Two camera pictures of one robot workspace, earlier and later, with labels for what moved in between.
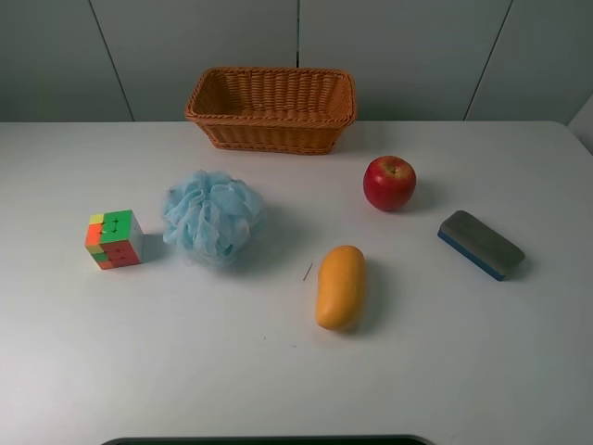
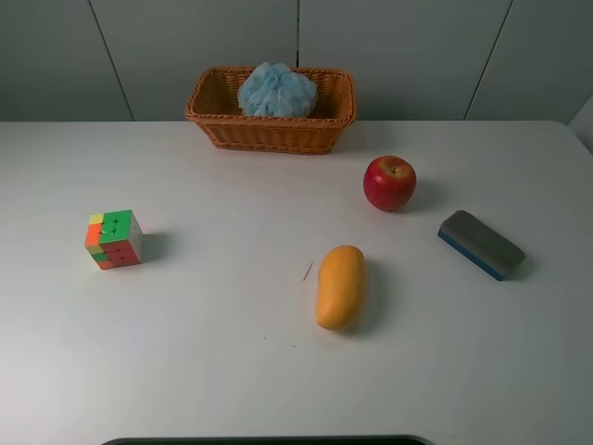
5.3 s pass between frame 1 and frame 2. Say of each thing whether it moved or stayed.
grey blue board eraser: stayed
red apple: stayed
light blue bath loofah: moved
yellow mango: stayed
